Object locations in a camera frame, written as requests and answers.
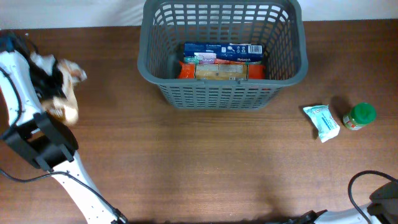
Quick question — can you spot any green white wipes packet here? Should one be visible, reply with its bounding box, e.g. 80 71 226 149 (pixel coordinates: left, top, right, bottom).
303 105 340 143

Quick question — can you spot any blue tissue pack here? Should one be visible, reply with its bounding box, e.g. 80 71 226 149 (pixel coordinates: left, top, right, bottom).
183 42 264 64

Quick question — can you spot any brown bread bag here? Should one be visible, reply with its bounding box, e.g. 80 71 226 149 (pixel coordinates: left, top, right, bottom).
40 59 87 126

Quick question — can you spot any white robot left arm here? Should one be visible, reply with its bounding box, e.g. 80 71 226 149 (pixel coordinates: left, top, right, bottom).
1 30 128 223

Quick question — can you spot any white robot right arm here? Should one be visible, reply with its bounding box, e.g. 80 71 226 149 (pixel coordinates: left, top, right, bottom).
284 182 397 224

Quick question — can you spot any grey plastic basket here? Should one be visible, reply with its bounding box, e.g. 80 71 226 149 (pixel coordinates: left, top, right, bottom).
137 0 308 110

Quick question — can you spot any green lid jar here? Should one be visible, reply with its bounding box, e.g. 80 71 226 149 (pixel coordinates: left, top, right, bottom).
343 103 377 131

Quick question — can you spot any orange pasta packet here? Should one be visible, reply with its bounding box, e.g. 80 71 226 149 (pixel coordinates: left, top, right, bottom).
178 63 266 80

